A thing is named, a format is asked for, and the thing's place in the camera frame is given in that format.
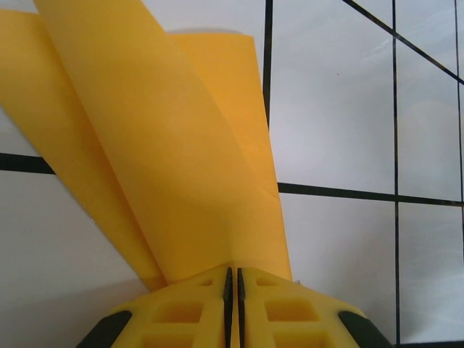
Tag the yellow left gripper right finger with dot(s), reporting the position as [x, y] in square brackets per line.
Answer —
[301, 315]

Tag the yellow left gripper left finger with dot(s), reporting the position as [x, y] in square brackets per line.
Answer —
[177, 315]

